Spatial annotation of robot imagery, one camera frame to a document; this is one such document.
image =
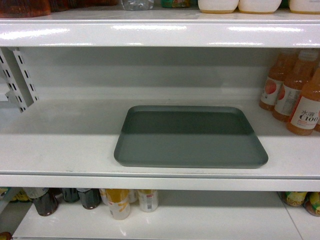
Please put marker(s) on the orange juice bottle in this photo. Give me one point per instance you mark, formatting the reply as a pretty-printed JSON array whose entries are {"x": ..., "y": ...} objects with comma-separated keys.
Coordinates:
[
  {"x": 306, "y": 112},
  {"x": 285, "y": 62},
  {"x": 295, "y": 80}
]

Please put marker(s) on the white tub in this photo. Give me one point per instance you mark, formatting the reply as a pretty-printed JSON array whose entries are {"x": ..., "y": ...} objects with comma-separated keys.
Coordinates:
[
  {"x": 217, "y": 6},
  {"x": 258, "y": 6}
]

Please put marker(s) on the white tub middle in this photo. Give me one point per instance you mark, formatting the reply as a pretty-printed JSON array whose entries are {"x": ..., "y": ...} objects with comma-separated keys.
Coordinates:
[{"x": 258, "y": 6}]

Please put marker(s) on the dark tea bottle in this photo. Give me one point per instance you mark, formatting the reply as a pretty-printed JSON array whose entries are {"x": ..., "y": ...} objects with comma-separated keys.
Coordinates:
[
  {"x": 44, "y": 201},
  {"x": 90, "y": 197}
]

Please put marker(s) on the orange juice bottle back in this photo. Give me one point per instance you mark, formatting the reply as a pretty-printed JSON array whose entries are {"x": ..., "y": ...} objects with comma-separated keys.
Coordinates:
[{"x": 285, "y": 62}]

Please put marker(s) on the white tub left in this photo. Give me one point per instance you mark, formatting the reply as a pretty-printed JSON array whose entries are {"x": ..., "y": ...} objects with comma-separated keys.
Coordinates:
[{"x": 217, "y": 6}]

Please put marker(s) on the white label drink bottle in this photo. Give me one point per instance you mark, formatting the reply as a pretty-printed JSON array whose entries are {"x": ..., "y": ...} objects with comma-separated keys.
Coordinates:
[{"x": 148, "y": 200}]

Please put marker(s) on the white slotted shelf upright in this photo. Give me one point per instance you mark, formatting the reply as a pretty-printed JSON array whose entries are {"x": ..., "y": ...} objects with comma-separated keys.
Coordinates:
[{"x": 13, "y": 67}]

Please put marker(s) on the orange juice bottle middle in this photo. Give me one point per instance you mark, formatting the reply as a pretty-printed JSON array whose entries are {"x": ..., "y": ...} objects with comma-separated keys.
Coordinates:
[{"x": 295, "y": 80}]

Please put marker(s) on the dark tea bottle left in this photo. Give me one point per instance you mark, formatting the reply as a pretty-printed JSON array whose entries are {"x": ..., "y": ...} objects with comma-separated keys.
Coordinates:
[{"x": 44, "y": 201}]

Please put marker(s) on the dark tea bottle right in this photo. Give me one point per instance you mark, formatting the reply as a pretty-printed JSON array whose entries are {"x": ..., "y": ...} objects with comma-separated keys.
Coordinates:
[{"x": 90, "y": 197}]

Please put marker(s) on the white metal shelf unit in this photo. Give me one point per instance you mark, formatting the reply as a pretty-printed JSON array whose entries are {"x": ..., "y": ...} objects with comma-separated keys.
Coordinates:
[{"x": 89, "y": 66}]

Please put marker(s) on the orange juice bottle front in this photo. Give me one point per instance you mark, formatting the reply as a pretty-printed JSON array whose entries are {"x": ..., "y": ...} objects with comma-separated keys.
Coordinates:
[{"x": 306, "y": 112}]

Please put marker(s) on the grey silver serving tray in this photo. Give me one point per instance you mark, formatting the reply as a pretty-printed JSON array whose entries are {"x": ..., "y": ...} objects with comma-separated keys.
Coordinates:
[{"x": 163, "y": 136}]

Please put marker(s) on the yellow green packaged drink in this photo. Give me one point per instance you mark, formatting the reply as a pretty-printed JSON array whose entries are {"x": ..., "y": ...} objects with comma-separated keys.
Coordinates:
[{"x": 309, "y": 200}]

